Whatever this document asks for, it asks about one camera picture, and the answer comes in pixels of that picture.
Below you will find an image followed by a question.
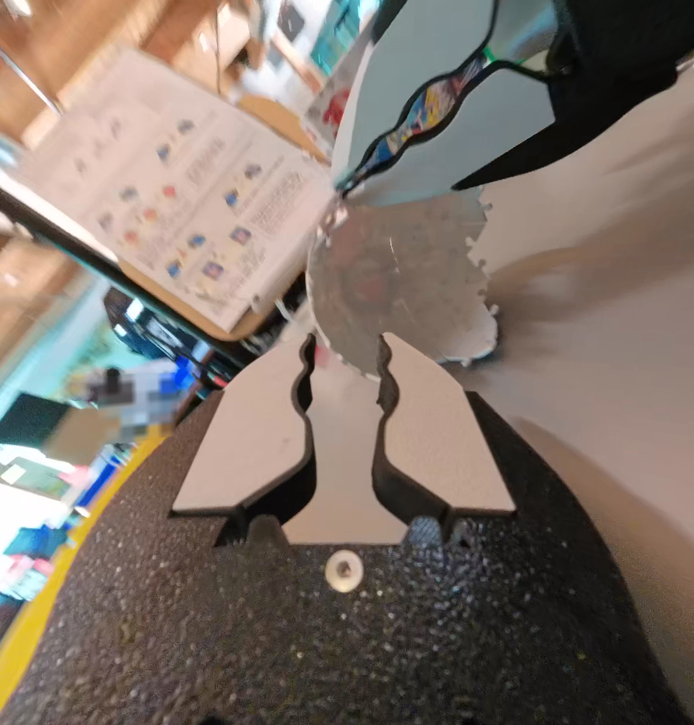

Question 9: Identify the black boom pole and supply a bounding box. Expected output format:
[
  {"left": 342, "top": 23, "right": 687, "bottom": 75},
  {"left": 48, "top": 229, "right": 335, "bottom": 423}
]
[{"left": 0, "top": 176, "right": 257, "bottom": 369}]

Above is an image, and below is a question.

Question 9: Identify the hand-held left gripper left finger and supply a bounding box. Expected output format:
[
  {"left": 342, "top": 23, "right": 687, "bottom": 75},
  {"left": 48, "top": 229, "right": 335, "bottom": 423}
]
[{"left": 170, "top": 333, "right": 319, "bottom": 524}]

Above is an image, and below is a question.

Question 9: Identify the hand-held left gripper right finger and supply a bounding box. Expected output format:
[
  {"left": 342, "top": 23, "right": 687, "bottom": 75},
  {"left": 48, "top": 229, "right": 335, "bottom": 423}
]
[{"left": 372, "top": 333, "right": 517, "bottom": 528}]

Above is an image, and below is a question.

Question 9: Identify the yellow plastic bin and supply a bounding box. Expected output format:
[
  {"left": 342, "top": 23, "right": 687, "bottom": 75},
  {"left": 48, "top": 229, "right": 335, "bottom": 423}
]
[{"left": 0, "top": 430, "right": 166, "bottom": 697}]

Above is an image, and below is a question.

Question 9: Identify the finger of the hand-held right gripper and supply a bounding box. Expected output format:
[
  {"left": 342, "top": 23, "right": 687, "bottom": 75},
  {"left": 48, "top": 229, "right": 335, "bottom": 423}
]
[
  {"left": 330, "top": 0, "right": 499, "bottom": 185},
  {"left": 346, "top": 59, "right": 557, "bottom": 208}
]

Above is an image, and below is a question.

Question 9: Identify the black flat panel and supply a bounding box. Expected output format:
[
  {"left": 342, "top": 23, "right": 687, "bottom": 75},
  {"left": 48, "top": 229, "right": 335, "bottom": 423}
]
[{"left": 0, "top": 392, "right": 71, "bottom": 446}]

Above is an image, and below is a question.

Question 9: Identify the partly built puzzle ball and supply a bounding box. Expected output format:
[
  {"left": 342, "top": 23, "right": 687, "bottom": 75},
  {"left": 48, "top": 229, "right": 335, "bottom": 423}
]
[{"left": 304, "top": 190, "right": 502, "bottom": 386}]

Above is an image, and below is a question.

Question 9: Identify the printed instruction sheet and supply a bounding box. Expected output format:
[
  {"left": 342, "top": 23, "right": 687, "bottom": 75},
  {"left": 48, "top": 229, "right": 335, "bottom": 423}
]
[{"left": 13, "top": 44, "right": 337, "bottom": 335}]

